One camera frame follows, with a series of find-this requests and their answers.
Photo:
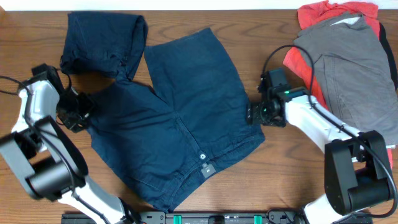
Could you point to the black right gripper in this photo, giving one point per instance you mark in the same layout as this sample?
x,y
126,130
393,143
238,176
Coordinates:
x,y
253,115

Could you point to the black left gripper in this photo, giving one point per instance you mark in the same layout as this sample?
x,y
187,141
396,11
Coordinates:
x,y
76,117

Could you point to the dark blue denim shorts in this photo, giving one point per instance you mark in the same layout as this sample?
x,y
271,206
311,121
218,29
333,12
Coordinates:
x,y
165,140

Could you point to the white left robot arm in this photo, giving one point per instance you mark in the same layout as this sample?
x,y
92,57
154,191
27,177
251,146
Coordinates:
x,y
43,158

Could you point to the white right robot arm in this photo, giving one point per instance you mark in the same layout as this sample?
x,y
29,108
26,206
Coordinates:
x,y
358,181

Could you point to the red garment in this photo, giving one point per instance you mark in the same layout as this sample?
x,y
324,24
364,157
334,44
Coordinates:
x,y
314,13

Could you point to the folded dark navy shorts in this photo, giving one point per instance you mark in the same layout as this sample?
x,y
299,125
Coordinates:
x,y
105,42

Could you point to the grey shorts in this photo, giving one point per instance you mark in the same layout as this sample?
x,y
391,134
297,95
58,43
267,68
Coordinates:
x,y
353,72

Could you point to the black garment under pile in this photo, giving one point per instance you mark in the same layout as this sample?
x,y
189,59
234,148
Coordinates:
x,y
390,57

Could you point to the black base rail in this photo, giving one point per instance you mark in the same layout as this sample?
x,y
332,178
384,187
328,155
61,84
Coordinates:
x,y
270,217

